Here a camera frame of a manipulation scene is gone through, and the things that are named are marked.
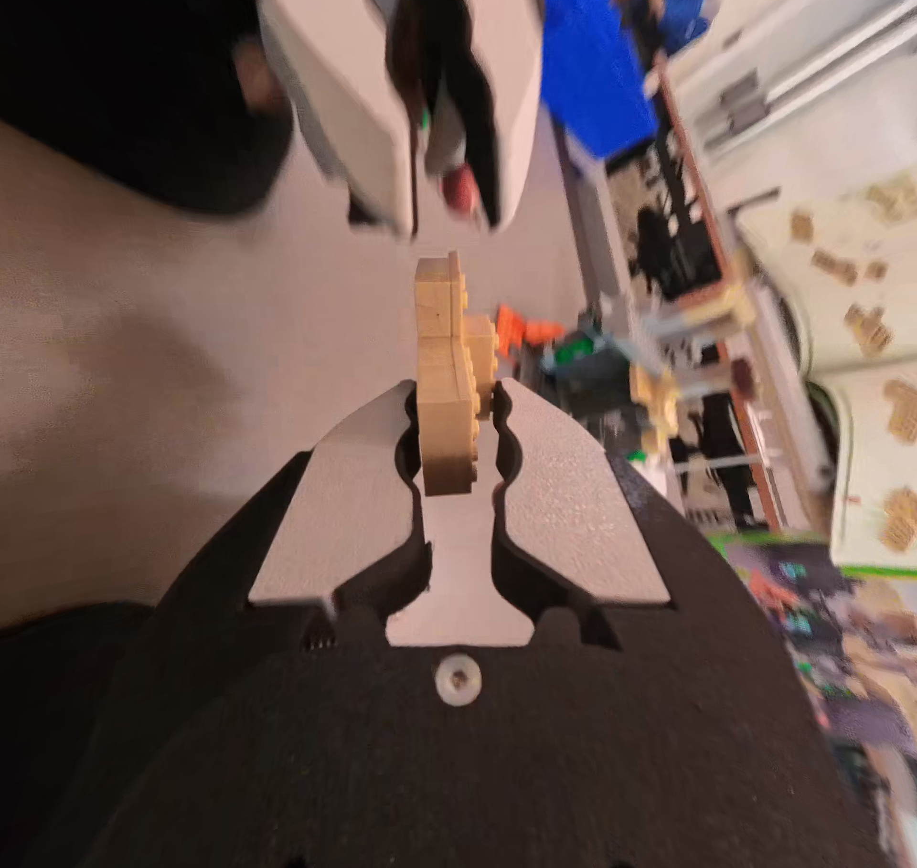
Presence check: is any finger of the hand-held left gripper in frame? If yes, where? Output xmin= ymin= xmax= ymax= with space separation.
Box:
xmin=260 ymin=0 xmax=421 ymax=236
xmin=428 ymin=0 xmax=547 ymax=233

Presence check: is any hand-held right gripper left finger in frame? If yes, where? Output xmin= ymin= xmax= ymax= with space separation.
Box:
xmin=248 ymin=380 xmax=432 ymax=607

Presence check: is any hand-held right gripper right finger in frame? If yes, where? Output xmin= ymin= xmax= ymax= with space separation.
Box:
xmin=493 ymin=378 xmax=672 ymax=609

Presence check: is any tan brick plate assembly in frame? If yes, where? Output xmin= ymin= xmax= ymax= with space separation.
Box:
xmin=414 ymin=251 xmax=499 ymax=498

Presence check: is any instruction booklet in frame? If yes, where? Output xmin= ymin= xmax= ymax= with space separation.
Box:
xmin=738 ymin=166 xmax=917 ymax=575

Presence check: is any blue plastic bin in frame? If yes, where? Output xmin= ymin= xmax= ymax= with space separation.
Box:
xmin=541 ymin=0 xmax=661 ymax=161

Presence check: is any grey brick castle model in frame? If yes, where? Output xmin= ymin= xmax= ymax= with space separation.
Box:
xmin=498 ymin=302 xmax=682 ymax=468

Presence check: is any green toy set box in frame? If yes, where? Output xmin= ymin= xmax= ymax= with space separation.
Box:
xmin=705 ymin=530 xmax=917 ymax=868

